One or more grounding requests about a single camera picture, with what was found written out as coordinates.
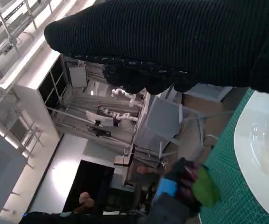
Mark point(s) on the red toy grape bunch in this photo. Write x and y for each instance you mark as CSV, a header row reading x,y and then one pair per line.
x,y
204,189

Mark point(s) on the white shelf unit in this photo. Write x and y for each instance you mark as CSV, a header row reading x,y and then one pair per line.
x,y
27,100

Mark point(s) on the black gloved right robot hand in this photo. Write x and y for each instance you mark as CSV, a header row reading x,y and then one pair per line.
x,y
172,37

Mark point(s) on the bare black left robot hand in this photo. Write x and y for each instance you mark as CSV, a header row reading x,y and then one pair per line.
x,y
167,189

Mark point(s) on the green cutting mat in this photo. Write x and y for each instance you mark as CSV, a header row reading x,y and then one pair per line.
x,y
225,149

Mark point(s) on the white square plate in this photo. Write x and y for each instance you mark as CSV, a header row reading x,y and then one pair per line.
x,y
260,151

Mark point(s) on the grey chair with white frame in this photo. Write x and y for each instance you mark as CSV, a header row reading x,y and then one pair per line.
x,y
164,119

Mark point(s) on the person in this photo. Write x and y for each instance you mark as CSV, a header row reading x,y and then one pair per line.
x,y
86,200

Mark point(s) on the computer monitor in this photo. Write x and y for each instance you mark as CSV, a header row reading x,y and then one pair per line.
x,y
101,119

